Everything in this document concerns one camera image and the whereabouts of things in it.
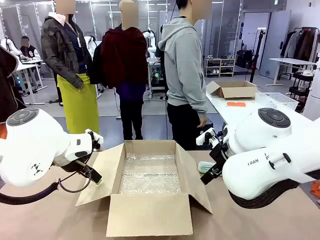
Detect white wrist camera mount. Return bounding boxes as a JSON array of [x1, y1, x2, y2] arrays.
[[195, 127, 224, 147], [84, 128, 105, 151]]

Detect dark coat with grey trim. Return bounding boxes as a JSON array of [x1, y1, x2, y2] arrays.
[[0, 44, 27, 124]]

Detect black luggage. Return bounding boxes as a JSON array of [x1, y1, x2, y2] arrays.
[[235, 49, 256, 69]]

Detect white desk with metal legs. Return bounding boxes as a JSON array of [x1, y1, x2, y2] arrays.
[[14, 58, 49, 106]]

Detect white cylindrical post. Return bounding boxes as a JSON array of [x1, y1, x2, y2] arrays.
[[301, 52, 320, 122]]

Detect white plastic mesh basket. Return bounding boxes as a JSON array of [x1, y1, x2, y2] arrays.
[[255, 92, 300, 111]]

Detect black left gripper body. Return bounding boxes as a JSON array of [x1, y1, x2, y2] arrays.
[[52, 154, 89, 174]]

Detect mint green glasses case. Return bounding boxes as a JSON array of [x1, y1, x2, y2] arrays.
[[198, 161, 217, 174]]

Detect black tripod stand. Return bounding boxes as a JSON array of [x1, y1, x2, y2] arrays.
[[249, 29, 266, 84]]

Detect large open cardboard box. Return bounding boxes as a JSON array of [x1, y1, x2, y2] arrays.
[[75, 139, 214, 238]]

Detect mannequin dark red cloak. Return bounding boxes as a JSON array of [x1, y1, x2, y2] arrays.
[[89, 0, 150, 141]]

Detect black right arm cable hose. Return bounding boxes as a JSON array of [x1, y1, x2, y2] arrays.
[[228, 179, 300, 209]]

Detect small open cardboard box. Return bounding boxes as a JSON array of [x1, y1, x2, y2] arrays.
[[206, 80, 259, 100]]

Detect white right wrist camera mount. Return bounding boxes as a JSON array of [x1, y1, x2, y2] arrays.
[[195, 127, 224, 147]]

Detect person's right forearm grey sleeve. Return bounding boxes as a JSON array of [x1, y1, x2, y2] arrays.
[[191, 82, 209, 118]]

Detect orange cloth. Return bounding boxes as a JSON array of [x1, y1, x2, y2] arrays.
[[310, 180, 320, 199]]

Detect clear bubble wrap sheet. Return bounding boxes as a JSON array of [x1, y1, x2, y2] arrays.
[[118, 152, 182, 195]]

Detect seated person in varsity jacket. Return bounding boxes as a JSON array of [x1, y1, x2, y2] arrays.
[[19, 35, 41, 61]]

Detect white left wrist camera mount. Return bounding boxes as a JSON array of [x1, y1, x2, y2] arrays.
[[84, 128, 105, 151]]

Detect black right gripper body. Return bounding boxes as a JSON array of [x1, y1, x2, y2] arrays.
[[209, 140, 230, 174]]

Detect black utility cart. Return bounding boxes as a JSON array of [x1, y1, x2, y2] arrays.
[[288, 71, 315, 112]]

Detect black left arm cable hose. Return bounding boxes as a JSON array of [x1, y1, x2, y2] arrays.
[[0, 159, 101, 205]]

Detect wooden shoe rack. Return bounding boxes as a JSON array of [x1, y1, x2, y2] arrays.
[[204, 57, 236, 78]]

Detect clothes rack with coats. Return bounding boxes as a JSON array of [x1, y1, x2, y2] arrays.
[[279, 26, 320, 63]]

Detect computer equipment rack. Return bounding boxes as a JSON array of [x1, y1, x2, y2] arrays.
[[146, 58, 166, 91]]

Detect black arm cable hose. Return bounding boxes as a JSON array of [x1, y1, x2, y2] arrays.
[[228, 179, 300, 209], [0, 159, 101, 205]]

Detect mannequin plaid jacket yellow skirt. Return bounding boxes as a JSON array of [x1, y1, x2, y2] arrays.
[[40, 0, 101, 135]]

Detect person in grey hoodie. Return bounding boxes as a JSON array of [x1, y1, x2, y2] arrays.
[[157, 0, 213, 151]]

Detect white desk by rack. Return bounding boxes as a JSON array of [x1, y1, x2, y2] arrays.
[[265, 57, 318, 87]]

